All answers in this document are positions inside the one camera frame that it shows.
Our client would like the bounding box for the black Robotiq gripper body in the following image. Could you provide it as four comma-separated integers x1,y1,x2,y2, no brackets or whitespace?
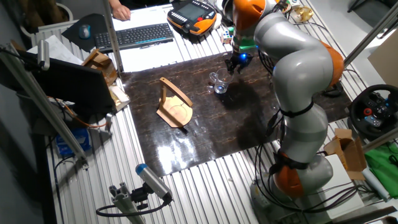
228,52,253,67

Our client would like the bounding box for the clear plastic cup with handle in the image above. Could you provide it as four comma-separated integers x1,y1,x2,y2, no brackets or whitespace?
208,67,234,95

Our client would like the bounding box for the wooden cup rack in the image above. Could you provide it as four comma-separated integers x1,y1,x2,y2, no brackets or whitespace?
155,77,194,129

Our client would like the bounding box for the person's bare hand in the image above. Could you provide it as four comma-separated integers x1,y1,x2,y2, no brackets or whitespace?
111,3,132,21

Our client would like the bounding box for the Rubik's cube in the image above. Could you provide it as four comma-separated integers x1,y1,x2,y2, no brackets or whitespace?
220,29,234,45

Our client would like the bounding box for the white egg-shaped object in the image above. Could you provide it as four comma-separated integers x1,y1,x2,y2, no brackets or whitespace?
213,12,223,30

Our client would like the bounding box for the black round spool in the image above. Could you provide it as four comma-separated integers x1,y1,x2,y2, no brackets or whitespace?
221,0,235,22

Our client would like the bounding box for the black orange teach pendant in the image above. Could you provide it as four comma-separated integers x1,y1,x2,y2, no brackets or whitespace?
167,0,218,36

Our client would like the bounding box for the dark marble pattern mat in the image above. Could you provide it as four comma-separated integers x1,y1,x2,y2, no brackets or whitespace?
120,51,352,178

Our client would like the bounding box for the golden shiny object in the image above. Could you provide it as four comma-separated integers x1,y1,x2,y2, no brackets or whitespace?
292,5,314,23

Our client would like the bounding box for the large white paper sheet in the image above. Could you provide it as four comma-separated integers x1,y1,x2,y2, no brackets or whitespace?
111,4,187,73

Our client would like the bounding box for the black computer keyboard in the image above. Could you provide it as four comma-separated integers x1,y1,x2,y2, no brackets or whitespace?
94,22,175,54

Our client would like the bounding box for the white cardboard packet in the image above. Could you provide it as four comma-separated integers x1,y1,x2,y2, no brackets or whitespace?
108,85,131,113

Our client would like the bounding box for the small wooden box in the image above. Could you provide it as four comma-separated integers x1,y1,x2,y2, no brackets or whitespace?
81,48,118,86

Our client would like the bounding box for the open brown cardboard box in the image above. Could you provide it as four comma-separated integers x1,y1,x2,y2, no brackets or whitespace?
323,128,368,180

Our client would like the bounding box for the black mouse pad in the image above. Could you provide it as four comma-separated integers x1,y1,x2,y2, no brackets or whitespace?
61,13,108,53

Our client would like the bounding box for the brown cardboard board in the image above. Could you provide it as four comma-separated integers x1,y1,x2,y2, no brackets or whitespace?
368,37,398,88

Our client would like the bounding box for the black steering wheel controller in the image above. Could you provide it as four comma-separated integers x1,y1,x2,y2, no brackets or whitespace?
349,84,398,141

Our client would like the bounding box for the grey computer mouse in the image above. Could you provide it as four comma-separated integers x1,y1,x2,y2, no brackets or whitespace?
78,24,92,40

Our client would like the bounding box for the black flat monitor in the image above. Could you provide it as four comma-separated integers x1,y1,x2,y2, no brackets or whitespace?
18,49,116,116

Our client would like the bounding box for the blue box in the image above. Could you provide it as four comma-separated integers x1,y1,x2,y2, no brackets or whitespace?
55,128,91,156

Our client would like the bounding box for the short aluminium profile stand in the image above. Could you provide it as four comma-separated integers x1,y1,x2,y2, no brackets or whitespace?
108,182,147,224

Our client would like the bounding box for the loose white paper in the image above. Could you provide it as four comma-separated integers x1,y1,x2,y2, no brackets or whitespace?
27,34,84,65

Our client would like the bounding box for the green cloth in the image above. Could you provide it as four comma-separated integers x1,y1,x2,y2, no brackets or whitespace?
364,141,398,199

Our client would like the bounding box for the white paper roll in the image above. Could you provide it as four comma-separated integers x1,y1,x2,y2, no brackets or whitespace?
362,167,391,202

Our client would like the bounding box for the aluminium frame bar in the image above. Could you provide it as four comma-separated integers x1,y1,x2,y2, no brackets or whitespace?
343,1,398,68
102,0,124,74
0,43,90,169
362,127,398,153

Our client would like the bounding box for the silver camera with blue end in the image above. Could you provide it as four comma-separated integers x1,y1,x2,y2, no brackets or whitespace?
135,163,174,202

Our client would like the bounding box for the orange cable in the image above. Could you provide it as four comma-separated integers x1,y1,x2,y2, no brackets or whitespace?
46,95,108,129

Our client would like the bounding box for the white curved chair frame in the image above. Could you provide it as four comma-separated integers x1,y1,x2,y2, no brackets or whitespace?
20,2,75,38

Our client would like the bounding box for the black camera cable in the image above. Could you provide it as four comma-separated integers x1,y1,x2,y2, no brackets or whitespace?
95,198,172,218

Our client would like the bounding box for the silver depth camera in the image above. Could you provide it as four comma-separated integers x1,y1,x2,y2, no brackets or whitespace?
37,39,50,71

